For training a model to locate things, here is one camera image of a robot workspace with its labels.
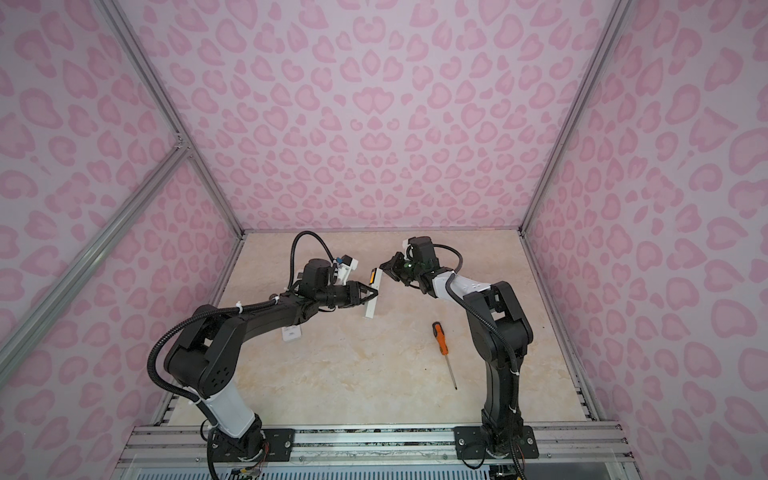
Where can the orange handled screwdriver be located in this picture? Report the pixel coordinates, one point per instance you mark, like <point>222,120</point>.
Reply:
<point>440,337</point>

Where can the long slim white remote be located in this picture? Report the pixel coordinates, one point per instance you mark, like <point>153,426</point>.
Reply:
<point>374,285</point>

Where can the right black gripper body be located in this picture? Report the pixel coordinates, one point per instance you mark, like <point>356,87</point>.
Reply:
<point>415,269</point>

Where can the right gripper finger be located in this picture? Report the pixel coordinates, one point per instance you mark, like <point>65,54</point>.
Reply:
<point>398,260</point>
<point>393,273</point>

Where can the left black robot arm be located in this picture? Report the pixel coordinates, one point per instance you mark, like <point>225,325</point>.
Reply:
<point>197,358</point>

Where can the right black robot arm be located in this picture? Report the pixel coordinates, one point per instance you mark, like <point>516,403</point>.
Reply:
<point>499,329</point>

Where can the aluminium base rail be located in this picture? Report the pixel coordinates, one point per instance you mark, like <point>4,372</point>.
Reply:
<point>549,450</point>

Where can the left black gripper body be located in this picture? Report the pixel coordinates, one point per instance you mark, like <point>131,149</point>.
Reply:
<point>339,296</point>

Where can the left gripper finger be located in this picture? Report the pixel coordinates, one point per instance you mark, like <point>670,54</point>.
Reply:
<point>367,299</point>
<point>367,289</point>

